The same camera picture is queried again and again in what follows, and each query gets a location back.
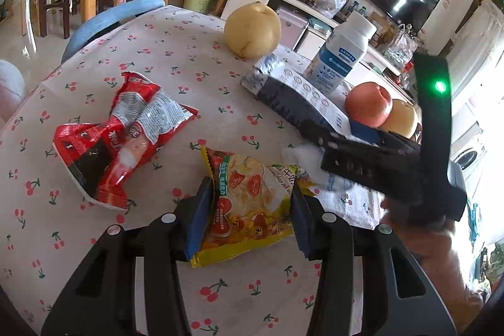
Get person's right hand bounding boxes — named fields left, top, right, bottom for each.
left=380, top=198, right=469, bottom=283

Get white washing machine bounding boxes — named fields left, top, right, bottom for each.
left=448, top=121, right=488, bottom=185

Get crumpled red snack packet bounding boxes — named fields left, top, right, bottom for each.
left=53, top=71, right=199, bottom=211

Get red apple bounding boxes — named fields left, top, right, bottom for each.
left=345, top=82, right=393, bottom=129

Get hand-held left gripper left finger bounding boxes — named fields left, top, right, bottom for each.
left=41, top=176, right=215, bottom=336

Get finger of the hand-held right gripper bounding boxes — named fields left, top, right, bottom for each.
left=297, top=121, right=421, bottom=157
left=320, top=144, right=419, bottom=205

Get blue chair backrest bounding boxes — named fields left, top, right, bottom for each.
left=61, top=0, right=166, bottom=64

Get white plastic bag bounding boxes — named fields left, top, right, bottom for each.
left=281, top=145, right=388, bottom=232

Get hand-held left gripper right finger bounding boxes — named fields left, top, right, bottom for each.
left=290, top=184, right=457, bottom=336

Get yellow snack packet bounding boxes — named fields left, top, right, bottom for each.
left=190, top=145, right=319, bottom=269

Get clear bag of small items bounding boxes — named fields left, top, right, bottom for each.
left=383, top=24, right=419, bottom=70

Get white low cabinet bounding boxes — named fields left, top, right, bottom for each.
left=215, top=0, right=404, bottom=79

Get dark blue carton box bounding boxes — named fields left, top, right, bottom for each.
left=240, top=54, right=381, bottom=144

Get yellow pear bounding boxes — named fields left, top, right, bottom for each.
left=224, top=1, right=283, bottom=60

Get white milk bottle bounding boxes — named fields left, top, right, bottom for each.
left=302, top=11, right=378, bottom=92

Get person's right forearm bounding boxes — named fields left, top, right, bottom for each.
left=431, top=269, right=488, bottom=326

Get yellow apple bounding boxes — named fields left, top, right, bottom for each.
left=380, top=99, right=419, bottom=139

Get white round cushion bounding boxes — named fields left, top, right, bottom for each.
left=0, top=59, right=26, bottom=122

